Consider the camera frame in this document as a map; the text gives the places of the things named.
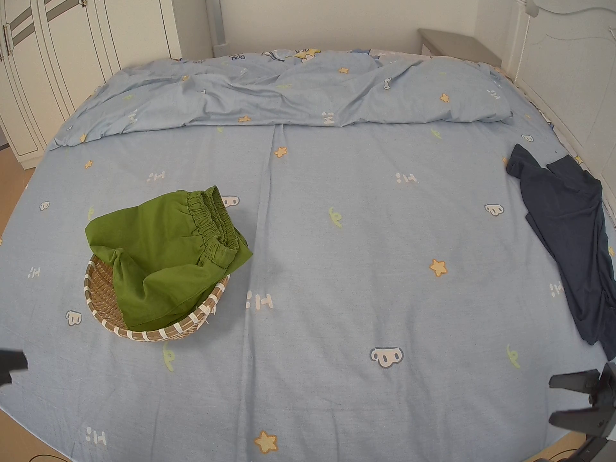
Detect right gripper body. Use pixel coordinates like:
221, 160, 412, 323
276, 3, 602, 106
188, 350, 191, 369
589, 361, 616, 440

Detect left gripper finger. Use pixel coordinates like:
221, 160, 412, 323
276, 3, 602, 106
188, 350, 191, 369
0, 349, 28, 386

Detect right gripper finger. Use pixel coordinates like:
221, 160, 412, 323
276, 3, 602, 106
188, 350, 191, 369
550, 371, 601, 394
549, 404, 606, 438

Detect green shorts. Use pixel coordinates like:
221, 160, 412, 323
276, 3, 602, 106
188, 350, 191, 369
85, 186, 254, 331

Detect round woven basket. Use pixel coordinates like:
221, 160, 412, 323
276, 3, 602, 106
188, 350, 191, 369
84, 253, 231, 343

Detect dark blue garment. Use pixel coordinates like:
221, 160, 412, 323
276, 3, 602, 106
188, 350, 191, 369
505, 143, 616, 362

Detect bed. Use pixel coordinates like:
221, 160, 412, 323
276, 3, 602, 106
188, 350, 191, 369
0, 0, 616, 462

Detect white wardrobe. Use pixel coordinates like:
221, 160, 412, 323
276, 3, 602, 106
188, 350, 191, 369
0, 0, 183, 170

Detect grey bedside table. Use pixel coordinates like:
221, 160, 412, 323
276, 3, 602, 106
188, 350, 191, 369
417, 28, 502, 66

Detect pale blue quilt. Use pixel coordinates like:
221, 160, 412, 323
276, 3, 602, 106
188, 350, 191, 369
47, 46, 514, 152

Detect grey wall pipe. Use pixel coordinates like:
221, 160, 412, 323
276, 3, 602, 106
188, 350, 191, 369
202, 0, 230, 57

